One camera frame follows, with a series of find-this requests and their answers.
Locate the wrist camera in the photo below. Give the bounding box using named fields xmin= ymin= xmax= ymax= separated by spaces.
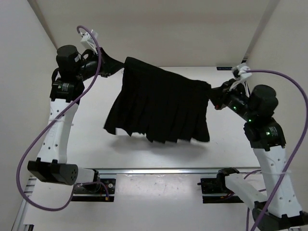
xmin=229 ymin=63 xmax=252 ymax=91
xmin=79 ymin=32 xmax=98 ymax=54

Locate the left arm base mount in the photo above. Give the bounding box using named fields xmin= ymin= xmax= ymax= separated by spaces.
xmin=72 ymin=170 xmax=116 ymax=203

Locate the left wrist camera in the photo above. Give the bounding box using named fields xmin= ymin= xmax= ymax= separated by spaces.
xmin=79 ymin=32 xmax=98 ymax=54

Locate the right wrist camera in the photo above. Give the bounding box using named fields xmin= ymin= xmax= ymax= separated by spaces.
xmin=229 ymin=63 xmax=252 ymax=91

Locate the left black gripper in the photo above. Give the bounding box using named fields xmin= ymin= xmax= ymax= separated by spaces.
xmin=74 ymin=47 xmax=124 ymax=81

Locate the front aluminium rail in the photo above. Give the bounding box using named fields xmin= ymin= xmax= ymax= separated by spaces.
xmin=97 ymin=168 xmax=220 ymax=175

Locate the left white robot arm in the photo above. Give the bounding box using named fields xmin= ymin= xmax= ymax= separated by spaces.
xmin=27 ymin=45 xmax=124 ymax=193

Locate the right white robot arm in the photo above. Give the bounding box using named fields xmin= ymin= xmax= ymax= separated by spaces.
xmin=207 ymin=79 xmax=308 ymax=231

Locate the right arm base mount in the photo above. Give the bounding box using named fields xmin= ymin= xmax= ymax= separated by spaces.
xmin=197 ymin=176 xmax=243 ymax=204

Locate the black pleated skirt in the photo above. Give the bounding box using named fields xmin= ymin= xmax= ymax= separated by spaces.
xmin=104 ymin=57 xmax=211 ymax=143

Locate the left aluminium frame rail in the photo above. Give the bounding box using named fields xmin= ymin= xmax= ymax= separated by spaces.
xmin=11 ymin=175 xmax=37 ymax=231

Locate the right blue corner label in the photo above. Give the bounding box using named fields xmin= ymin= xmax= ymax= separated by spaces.
xmin=216 ymin=66 xmax=232 ymax=71

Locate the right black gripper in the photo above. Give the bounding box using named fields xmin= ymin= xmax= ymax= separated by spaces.
xmin=204 ymin=78 xmax=255 ymax=120

